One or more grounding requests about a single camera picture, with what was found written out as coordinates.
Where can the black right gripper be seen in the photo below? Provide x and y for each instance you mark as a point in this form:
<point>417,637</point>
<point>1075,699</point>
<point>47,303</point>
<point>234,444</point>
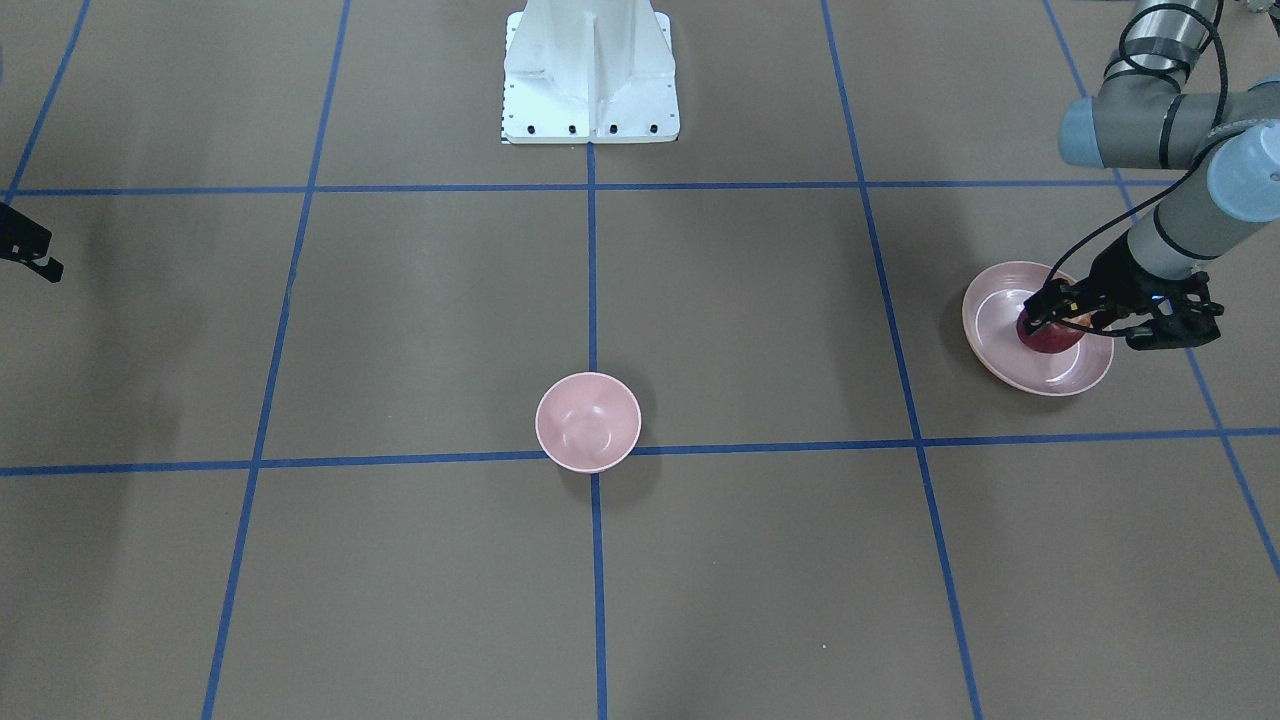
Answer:
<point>22,243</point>

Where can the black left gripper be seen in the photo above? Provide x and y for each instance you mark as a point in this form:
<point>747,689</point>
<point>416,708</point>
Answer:
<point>1111,274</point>

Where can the red apple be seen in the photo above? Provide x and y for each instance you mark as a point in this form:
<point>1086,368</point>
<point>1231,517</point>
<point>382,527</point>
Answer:
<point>1047,338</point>

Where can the pink bowl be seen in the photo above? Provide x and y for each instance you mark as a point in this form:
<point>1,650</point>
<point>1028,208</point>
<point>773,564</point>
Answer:
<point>588,422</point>

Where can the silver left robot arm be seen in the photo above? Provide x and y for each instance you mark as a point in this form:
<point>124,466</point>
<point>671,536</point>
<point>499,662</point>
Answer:
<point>1165,103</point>

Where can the pink plate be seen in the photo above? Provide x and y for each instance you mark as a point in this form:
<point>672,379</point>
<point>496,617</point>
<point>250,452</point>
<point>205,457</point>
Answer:
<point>993,302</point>

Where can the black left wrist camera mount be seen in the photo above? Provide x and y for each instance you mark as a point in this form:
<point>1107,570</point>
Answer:
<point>1180,314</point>

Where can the white camera mast base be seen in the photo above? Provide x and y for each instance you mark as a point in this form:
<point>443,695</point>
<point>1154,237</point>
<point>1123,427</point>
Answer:
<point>580,72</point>

